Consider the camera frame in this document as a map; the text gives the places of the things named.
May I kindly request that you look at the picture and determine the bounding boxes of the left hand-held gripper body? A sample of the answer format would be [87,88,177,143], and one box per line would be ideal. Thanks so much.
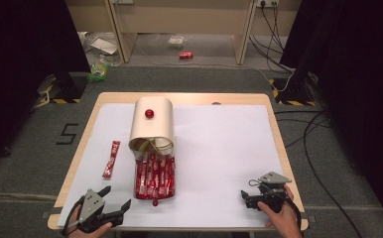
[76,188,123,233]

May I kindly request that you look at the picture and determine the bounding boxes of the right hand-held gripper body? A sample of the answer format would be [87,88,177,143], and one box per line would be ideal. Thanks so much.
[254,171,293,213]

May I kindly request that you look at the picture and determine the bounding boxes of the pile of red packets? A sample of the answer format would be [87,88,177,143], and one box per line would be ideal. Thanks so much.
[133,154,177,208]

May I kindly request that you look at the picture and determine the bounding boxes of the single red stick packet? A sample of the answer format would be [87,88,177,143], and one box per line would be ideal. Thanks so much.
[101,140,122,180]

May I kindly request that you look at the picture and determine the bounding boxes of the cream storage box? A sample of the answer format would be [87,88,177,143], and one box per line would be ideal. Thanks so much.
[128,95,176,157]

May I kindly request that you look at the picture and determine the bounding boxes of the person's left hand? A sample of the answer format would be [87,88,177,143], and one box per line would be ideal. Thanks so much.
[64,204,113,238]

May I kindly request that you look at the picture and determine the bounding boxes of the person's right hand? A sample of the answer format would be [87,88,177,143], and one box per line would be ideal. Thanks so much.
[257,184,304,233]

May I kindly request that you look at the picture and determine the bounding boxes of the row of red packets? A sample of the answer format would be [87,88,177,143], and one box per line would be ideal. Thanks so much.
[135,156,177,200]

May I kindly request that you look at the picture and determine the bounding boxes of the white table mat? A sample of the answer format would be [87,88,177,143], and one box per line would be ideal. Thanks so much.
[58,102,284,229]

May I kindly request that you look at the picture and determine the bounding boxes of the black striped stand base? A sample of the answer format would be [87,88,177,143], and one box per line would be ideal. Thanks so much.
[267,76,319,107]
[35,72,88,105]

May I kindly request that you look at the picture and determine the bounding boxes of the wooden table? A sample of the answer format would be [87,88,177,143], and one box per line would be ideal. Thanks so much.
[47,91,310,232]

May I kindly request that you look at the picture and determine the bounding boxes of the black curtain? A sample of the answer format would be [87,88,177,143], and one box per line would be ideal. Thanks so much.
[279,0,383,230]
[0,0,90,173]

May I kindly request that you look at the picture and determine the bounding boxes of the white paper sheets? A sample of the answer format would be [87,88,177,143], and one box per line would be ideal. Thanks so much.
[89,36,119,56]

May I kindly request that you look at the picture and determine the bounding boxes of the white plastic bag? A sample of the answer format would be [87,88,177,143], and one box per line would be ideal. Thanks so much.
[75,31,92,52]

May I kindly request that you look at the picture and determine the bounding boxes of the clear plastic food container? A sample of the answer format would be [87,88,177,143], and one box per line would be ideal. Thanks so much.
[167,35,187,51]

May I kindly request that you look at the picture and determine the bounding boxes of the beige wooden desk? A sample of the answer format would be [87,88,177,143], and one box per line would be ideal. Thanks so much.
[64,0,303,65]

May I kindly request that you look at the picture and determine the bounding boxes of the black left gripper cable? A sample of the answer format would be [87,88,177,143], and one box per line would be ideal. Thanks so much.
[60,195,88,238]

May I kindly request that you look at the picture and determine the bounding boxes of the black floor cables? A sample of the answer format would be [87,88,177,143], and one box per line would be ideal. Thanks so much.
[273,110,363,238]

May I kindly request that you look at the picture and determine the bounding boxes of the white floor cable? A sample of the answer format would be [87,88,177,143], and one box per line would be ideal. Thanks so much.
[136,46,296,93]

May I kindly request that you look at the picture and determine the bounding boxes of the black power cables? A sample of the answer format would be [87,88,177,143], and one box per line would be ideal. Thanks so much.
[248,2,295,73]

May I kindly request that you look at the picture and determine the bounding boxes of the white wall socket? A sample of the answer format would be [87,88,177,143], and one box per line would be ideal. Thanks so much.
[255,0,280,9]

